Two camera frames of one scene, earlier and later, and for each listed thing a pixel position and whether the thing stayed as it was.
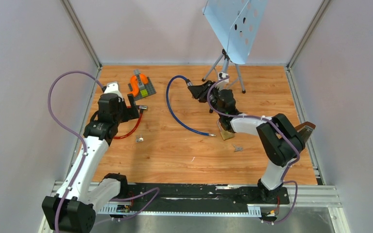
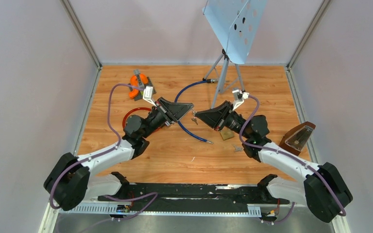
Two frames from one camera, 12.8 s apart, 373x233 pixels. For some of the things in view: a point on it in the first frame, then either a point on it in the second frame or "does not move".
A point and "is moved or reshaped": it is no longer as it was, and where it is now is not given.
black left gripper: (130, 113) to (172, 111)
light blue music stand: (234, 24) does not move
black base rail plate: (201, 197) does not move
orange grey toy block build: (140, 86) does not move
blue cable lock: (189, 83) to (210, 80)
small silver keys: (237, 148) does not move
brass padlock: (225, 134) does not move
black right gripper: (200, 92) to (211, 117)
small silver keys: (138, 140) is moved or reshaped
